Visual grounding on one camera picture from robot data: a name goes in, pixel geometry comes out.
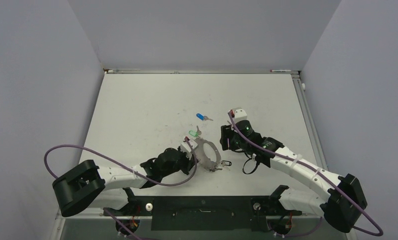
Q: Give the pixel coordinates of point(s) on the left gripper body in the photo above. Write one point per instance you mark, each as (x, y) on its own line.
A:
(184, 162)

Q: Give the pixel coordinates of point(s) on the black tagged key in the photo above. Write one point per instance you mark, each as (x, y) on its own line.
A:
(226, 163)

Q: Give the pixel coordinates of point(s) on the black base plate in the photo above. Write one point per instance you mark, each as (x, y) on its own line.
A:
(205, 213)

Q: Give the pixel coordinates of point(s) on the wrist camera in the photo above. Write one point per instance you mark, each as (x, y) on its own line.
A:
(238, 114)
(188, 146)

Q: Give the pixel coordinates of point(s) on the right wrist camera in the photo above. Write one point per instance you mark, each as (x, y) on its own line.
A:
(238, 114)

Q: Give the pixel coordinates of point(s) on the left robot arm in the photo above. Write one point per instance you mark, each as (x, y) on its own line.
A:
(77, 189)

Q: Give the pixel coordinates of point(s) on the red white marker pen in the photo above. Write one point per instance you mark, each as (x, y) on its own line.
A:
(280, 71)

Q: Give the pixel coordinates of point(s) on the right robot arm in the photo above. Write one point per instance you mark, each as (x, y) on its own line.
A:
(338, 199)

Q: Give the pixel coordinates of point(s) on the green tagged key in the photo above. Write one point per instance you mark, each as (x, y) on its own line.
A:
(195, 133)

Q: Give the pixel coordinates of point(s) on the aluminium frame rail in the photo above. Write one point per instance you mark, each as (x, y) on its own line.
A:
(309, 116)

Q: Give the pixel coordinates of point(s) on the blue tagged key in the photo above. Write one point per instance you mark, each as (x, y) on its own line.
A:
(203, 117)

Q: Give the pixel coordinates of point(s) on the metal key ring plate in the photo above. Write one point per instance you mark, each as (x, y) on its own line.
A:
(207, 154)

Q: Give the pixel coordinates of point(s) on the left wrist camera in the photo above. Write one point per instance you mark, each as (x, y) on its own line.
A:
(188, 146)

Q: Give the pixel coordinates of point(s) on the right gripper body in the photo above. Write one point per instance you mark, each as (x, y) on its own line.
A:
(231, 140)

